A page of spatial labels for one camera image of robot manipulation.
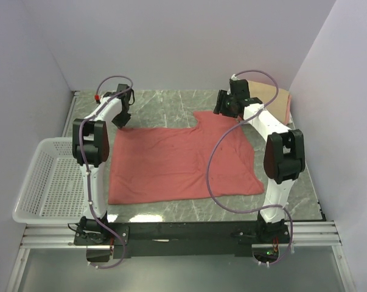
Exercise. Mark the red t shirt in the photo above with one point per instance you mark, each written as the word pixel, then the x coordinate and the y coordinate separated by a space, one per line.
pixel 151 165

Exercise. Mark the white plastic laundry basket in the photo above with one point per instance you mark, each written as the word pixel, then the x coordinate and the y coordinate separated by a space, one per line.
pixel 52 191

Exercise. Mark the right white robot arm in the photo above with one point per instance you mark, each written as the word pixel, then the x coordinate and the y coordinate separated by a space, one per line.
pixel 284 157

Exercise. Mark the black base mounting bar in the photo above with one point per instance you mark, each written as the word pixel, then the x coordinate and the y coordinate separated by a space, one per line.
pixel 179 239

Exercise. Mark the folded pink t shirt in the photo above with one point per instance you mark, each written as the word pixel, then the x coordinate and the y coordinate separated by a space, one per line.
pixel 288 118

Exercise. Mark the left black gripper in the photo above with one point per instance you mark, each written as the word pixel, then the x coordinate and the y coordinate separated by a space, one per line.
pixel 122 123

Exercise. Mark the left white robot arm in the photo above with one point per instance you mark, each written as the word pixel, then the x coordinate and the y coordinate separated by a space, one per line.
pixel 91 149

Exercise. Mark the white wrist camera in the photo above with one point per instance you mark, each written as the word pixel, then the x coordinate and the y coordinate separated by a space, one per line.
pixel 100 97
pixel 233 76

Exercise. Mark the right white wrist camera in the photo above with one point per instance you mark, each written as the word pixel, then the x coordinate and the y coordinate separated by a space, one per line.
pixel 233 76

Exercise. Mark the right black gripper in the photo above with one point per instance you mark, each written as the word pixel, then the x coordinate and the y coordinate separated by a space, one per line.
pixel 221 97

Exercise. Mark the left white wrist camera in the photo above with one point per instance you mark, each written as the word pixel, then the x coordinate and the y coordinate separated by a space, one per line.
pixel 100 97

